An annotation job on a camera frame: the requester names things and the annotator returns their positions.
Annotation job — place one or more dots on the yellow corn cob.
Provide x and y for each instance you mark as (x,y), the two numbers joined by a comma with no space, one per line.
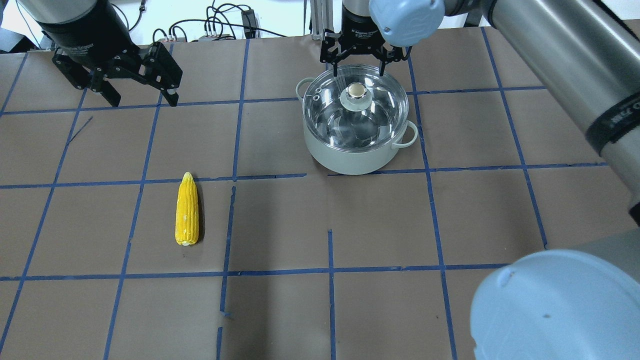
(187,213)

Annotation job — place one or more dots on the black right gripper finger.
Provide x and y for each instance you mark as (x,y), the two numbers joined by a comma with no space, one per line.
(333,58)
(385,57)

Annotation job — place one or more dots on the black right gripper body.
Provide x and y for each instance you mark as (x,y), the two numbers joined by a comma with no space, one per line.
(356,28)

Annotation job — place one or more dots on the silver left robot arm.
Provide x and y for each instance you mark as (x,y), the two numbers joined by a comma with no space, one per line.
(54,10)

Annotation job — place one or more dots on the black power adapter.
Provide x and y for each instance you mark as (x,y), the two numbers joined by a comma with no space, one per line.
(250,24)

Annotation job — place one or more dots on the glass pot lid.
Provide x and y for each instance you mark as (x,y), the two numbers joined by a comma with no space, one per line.
(356,111)

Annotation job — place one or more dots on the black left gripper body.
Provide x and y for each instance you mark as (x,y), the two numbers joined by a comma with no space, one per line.
(82,36)

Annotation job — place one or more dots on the brown paper table mat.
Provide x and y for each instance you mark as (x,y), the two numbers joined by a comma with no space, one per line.
(90,267)

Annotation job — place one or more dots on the aluminium frame post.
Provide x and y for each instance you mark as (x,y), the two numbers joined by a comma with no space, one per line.
(321,18)

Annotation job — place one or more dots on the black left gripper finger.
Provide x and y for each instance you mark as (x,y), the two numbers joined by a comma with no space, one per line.
(162,72)
(100,85)

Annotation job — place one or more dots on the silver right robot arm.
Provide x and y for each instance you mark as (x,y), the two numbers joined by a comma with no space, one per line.
(501,173)

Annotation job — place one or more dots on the pale green metal pot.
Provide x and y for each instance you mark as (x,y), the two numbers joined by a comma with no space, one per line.
(355,164)

